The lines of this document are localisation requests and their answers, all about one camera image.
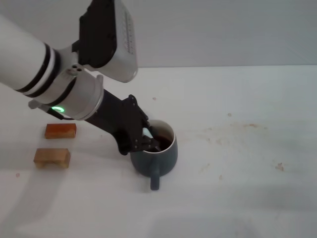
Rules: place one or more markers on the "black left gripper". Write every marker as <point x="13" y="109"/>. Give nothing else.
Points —
<point x="119" y="121"/>

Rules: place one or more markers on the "dark grey ceramic mug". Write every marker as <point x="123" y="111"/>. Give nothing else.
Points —
<point x="163" y="161"/>

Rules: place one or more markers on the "orange-brown wooden block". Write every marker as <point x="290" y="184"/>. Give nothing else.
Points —
<point x="59" y="131"/>

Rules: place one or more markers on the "light wooden notched block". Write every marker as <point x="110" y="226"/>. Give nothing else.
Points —
<point x="49" y="156"/>

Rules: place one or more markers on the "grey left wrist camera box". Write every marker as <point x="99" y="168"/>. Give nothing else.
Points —
<point x="119" y="37"/>

